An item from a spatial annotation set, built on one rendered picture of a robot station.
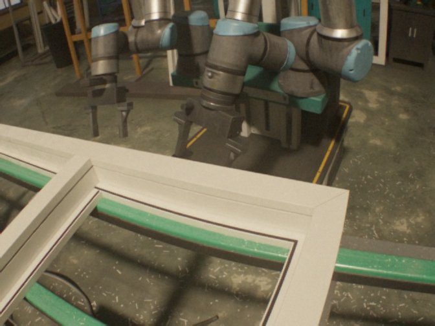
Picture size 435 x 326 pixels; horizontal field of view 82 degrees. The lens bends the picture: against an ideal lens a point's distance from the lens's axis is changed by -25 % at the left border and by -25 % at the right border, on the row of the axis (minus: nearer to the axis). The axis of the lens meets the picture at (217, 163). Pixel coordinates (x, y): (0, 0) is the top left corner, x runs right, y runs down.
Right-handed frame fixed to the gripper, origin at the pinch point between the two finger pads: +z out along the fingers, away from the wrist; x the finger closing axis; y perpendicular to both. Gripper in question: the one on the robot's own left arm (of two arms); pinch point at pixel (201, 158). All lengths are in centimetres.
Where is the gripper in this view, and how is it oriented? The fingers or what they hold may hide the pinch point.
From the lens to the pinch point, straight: 76.4
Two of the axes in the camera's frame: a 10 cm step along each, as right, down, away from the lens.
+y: -6.1, 1.9, -7.7
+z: -2.4, 8.8, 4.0
